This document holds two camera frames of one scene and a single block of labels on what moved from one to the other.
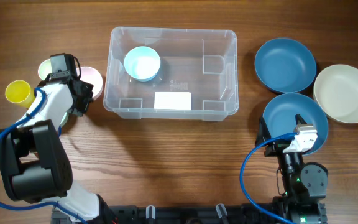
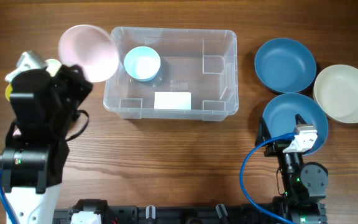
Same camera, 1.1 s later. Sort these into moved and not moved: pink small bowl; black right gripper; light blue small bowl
Moved: pink small bowl
Not moved: black right gripper; light blue small bowl
